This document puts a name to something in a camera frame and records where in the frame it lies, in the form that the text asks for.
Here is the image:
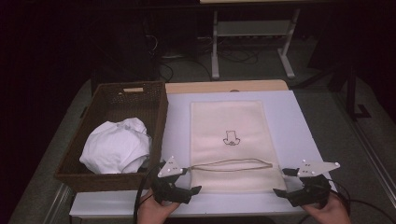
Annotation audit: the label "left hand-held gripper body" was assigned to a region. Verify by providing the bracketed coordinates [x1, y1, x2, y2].
[150, 156, 194, 205]

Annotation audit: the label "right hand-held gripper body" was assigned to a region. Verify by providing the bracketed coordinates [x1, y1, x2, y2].
[288, 159, 341, 208]

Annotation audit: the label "white garment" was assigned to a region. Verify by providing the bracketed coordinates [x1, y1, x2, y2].
[78, 117, 153, 175]

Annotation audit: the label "cream drawstring bag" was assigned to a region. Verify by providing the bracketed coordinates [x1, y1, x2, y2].
[189, 100, 288, 194]

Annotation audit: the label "brown wicker basket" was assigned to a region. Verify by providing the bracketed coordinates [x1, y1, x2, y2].
[54, 80, 169, 193]

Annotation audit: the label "person's left hand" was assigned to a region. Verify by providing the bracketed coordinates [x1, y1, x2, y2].
[136, 188, 182, 224]

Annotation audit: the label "person's right hand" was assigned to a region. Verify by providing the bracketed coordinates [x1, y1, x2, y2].
[300, 193, 352, 224]

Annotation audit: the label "white table mat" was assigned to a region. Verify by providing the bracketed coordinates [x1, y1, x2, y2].
[68, 90, 338, 218]

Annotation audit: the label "black metal stand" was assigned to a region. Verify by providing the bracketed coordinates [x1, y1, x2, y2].
[292, 62, 373, 121]

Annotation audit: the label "left hand-held gripper cable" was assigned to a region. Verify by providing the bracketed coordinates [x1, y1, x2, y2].
[133, 161, 166, 224]

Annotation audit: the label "hand-held gripper cable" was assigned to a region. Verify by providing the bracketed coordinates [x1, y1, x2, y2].
[298, 178, 396, 224]
[133, 161, 166, 224]

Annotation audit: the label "right hand-held gripper cable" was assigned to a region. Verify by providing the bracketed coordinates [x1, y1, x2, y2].
[298, 178, 396, 224]

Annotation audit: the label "black floor cables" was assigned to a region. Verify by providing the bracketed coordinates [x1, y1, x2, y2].
[157, 34, 261, 82]

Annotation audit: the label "white metal desk frame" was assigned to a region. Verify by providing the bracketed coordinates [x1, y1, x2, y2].
[210, 8, 302, 80]

